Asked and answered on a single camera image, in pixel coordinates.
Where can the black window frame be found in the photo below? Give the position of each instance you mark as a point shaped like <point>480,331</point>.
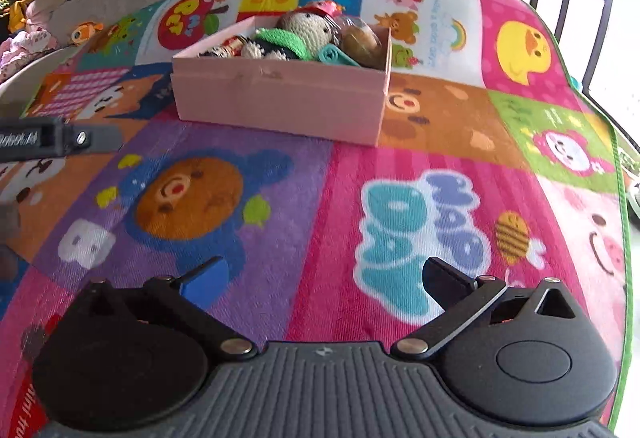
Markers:
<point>575,8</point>

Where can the small dark figurine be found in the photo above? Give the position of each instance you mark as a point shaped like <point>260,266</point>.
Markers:
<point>212,51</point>

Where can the orange fish plush toy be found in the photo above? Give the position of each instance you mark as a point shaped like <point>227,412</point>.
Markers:
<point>85,31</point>

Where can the pink patterned cloth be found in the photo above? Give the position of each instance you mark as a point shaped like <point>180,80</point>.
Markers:
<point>25,51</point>

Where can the bread bun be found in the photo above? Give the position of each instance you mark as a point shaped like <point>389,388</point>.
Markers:
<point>362,41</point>

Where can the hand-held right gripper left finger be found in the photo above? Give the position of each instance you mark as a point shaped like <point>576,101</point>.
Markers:
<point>201,281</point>

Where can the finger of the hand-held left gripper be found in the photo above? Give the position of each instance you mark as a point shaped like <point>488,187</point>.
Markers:
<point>106,138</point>

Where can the pink cardboard box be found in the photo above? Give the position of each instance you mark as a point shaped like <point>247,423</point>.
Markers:
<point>280,93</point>

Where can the crochet doll with green dress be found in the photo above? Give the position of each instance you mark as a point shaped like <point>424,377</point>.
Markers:
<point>300,31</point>

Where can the teal plastic clip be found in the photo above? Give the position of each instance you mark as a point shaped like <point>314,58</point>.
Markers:
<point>336,56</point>

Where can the red candy packet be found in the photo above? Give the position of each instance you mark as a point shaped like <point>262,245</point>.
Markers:
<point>234,46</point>

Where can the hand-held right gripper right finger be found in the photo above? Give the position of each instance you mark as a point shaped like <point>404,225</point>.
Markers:
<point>442,282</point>

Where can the colourful printed blanket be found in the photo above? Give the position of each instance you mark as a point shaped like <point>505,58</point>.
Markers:
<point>320,198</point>

